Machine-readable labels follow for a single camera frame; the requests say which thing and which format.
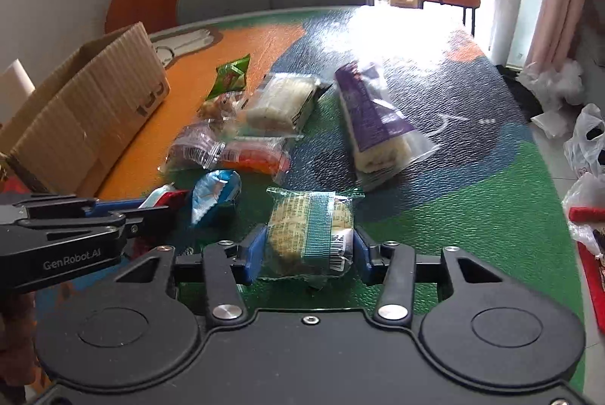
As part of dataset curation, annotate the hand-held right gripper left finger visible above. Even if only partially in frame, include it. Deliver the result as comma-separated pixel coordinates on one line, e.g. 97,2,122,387
115,224,268,326

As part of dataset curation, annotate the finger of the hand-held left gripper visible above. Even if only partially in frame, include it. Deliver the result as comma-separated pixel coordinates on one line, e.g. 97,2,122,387
0,192,143,220
19,205,172,246

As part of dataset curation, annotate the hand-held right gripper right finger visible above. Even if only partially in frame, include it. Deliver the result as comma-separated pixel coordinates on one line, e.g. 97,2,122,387
352,225,503,325

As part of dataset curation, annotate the red white snack packet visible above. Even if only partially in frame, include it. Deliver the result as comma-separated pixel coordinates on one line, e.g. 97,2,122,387
139,183,191,217

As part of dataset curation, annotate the green striped cake packet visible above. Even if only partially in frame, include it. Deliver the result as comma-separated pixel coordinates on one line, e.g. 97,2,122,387
265,186,366,281

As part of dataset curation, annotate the blue snack packet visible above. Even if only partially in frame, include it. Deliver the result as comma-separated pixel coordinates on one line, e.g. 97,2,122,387
190,169,243,226

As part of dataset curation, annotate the long purple bread packet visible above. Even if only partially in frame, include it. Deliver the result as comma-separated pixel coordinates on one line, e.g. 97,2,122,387
334,62,439,191

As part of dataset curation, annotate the white cake clear packet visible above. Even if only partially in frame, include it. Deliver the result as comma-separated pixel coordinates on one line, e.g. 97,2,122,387
245,73,328,132

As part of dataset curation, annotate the dark filling clear packet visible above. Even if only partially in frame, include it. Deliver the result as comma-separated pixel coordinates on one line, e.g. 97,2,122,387
160,123,226,172

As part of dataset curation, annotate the reddish brown cloth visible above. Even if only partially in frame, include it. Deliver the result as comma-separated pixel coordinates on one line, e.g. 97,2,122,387
0,284,48,405

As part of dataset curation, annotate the orange snack clear packet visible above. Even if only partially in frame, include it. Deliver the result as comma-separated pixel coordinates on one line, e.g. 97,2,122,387
219,135,292,175

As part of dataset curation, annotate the brown pastry clear packet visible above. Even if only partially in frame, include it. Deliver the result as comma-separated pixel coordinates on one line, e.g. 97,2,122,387
197,92,250,123

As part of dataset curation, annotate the green snack packet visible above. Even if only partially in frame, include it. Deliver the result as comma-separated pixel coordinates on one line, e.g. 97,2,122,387
207,54,251,100

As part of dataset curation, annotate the white paper sheet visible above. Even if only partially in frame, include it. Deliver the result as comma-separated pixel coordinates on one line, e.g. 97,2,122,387
531,111,569,140

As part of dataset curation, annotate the white bag with red item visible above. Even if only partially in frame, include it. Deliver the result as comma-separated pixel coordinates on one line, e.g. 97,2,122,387
562,172,605,260

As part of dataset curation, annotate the red floor cloth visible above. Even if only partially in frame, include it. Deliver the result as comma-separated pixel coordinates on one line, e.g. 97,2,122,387
577,239,605,321

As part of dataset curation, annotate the crumpled white plastic bag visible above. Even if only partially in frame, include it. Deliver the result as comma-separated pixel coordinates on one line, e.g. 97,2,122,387
517,59,585,111

